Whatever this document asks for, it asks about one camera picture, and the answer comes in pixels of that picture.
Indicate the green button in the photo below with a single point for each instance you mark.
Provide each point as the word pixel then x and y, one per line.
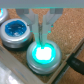
pixel 43 55

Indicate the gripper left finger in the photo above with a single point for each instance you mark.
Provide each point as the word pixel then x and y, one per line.
pixel 34 20

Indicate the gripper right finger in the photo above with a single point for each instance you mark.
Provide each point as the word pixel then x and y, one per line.
pixel 46 20

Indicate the blue button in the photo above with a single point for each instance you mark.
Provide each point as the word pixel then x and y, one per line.
pixel 15 30

